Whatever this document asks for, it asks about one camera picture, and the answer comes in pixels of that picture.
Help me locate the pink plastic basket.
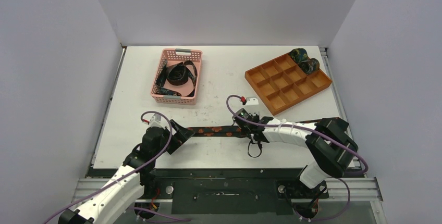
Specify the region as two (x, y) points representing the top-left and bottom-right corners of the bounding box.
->
(151, 48), (203, 105)

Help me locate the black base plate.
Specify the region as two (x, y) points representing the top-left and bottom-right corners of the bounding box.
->
(137, 168), (329, 215)

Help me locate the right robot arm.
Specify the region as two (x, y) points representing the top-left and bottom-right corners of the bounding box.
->
(232, 109), (359, 197)

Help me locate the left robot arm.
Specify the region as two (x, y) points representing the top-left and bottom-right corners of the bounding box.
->
(58, 120), (195, 223)

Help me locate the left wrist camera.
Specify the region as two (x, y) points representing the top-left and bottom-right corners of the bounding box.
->
(148, 114), (165, 128)

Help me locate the rolled dark floral tie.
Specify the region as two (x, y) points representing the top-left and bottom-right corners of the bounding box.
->
(298, 58), (320, 75)

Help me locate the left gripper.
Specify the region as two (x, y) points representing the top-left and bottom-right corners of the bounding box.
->
(153, 120), (194, 158)

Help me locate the rolled blue green tie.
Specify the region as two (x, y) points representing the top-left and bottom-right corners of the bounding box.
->
(288, 48), (309, 64)

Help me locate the dark tie in basket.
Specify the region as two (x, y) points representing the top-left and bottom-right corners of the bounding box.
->
(155, 60), (198, 97)

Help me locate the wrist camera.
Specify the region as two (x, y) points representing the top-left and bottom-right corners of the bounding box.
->
(240, 96), (259, 106)
(148, 114), (165, 128)

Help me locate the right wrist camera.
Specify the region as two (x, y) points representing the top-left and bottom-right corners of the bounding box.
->
(240, 96), (259, 106)

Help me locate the orange divided tray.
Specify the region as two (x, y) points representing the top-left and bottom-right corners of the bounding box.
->
(244, 53), (332, 116)

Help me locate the black orange floral tie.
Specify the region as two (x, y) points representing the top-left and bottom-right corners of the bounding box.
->
(186, 117), (341, 138)

